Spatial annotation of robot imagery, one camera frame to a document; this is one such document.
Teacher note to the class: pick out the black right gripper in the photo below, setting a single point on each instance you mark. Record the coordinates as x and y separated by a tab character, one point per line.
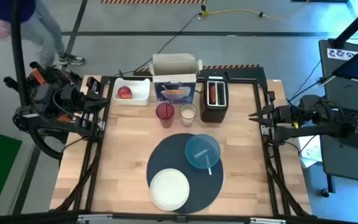
283	115

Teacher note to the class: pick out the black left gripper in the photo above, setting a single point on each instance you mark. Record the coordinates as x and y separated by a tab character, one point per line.
92	85

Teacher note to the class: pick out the red apple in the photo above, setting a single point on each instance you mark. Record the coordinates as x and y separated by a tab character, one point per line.
125	92

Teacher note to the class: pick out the blue cereal box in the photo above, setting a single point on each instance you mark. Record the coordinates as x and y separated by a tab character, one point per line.
174	93

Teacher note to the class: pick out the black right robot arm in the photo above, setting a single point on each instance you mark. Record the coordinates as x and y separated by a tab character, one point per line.
309	132

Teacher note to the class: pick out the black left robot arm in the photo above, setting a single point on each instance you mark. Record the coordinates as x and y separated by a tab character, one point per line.
42	93

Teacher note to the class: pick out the white plastic bin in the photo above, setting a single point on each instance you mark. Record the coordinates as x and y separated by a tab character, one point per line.
140	90

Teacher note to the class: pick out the black two-slot toaster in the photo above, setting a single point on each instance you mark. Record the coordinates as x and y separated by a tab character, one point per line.
214	113

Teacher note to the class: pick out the person's shoe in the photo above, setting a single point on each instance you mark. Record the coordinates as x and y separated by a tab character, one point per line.
71	59

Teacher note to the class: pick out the white printed paper sheet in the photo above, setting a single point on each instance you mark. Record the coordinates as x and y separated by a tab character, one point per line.
311	152

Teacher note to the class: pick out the red plastic tumbler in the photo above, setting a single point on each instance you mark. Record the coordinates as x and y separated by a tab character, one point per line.
161	119

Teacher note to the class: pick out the blue translucent bowl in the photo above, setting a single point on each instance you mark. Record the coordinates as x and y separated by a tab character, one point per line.
202	146

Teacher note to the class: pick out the clear glass of milk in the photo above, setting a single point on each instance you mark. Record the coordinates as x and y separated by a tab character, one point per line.
188	114

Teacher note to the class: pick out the laptop on side stand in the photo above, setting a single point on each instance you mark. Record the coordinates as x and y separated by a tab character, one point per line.
337	93

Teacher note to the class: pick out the round dark woven placemat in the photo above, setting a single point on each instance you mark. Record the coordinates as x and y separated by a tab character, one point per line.
169	152

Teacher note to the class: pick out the person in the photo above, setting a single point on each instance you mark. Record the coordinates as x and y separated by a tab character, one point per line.
42	31

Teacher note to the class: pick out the black caster wheel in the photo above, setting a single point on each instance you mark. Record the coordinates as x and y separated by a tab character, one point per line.
325	193

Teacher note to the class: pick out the thin black pole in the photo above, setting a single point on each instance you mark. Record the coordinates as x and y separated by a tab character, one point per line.
17	46

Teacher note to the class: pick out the white paper label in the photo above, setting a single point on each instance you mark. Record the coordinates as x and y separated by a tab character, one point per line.
340	54

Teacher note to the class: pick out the white round plate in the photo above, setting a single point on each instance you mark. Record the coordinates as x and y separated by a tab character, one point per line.
169	189

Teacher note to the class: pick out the thick black slanted pole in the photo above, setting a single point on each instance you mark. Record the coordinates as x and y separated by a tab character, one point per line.
356	23

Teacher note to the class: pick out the black aluminium table frame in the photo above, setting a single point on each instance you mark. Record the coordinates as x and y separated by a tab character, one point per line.
257	93

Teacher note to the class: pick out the silver metal bracket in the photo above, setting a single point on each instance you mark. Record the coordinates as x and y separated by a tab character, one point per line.
267	221
93	217

